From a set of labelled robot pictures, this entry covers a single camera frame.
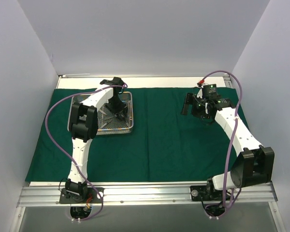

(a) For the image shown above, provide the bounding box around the metal mesh instrument tray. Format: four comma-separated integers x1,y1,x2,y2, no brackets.
68,88,134,141

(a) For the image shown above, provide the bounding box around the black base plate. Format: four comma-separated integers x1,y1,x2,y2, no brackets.
59,187,104,204
190,185,222,202

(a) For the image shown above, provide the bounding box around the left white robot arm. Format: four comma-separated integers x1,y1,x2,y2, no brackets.
65,77,128,203

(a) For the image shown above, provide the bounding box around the aluminium front rail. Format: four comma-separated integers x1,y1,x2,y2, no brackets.
17,181,278,207

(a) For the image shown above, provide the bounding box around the aluminium rail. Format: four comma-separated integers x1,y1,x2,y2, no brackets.
17,181,278,207
223,73,233,88

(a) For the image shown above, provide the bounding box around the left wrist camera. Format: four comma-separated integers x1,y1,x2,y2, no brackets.
100,77,125,86

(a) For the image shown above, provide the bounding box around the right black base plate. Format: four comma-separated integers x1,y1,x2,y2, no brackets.
190,185,222,202

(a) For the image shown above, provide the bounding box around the green surgical cloth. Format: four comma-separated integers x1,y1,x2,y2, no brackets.
24,87,252,182

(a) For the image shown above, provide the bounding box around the silver forceps centre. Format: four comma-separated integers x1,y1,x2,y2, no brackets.
98,110,116,129

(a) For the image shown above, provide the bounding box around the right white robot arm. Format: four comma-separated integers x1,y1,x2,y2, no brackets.
181,93,275,200

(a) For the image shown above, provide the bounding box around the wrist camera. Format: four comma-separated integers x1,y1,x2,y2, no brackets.
197,84,220,100
100,77,125,86

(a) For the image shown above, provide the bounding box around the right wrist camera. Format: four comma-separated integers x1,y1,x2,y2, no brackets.
197,84,220,100

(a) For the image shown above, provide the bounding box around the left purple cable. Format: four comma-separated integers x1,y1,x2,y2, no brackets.
45,83,129,222

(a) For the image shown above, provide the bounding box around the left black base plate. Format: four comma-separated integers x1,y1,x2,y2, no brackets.
59,187,104,204

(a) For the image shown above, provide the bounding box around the aluminium right side rail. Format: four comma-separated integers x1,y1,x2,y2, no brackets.
223,73,233,88

